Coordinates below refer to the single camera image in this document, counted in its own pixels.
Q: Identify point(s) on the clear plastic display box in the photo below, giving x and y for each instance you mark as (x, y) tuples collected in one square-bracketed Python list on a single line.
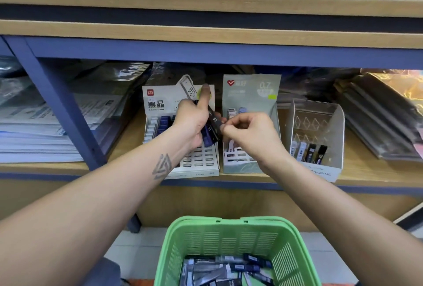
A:
[(330, 127)]

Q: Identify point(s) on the green plastic basket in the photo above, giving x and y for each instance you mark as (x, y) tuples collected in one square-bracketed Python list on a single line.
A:
[(231, 229)]

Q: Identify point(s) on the person's left hand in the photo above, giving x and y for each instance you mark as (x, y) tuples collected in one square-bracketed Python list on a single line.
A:
[(191, 121)]

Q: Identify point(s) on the pile of lead cases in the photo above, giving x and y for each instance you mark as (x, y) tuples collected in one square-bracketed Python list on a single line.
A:
[(225, 270)]

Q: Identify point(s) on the person's left forearm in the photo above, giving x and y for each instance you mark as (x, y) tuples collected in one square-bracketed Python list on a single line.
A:
[(79, 223)]

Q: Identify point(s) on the white display box red label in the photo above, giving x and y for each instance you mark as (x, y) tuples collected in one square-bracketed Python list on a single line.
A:
[(158, 97)]

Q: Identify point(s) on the dark plastic-wrapped packs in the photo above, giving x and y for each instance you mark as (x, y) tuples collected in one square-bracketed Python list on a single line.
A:
[(383, 114)]

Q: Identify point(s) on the person's right hand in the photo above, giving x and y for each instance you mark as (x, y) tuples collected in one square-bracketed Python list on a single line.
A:
[(254, 137)]

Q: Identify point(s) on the pale green display box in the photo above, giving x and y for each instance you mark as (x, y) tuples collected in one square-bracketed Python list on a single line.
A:
[(254, 91)]

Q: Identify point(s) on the stack of wrapped paper packs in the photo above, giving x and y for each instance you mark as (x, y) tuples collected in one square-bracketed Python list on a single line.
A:
[(53, 117)]

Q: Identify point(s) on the person's right forearm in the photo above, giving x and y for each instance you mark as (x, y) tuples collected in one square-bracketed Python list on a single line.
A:
[(363, 229)]

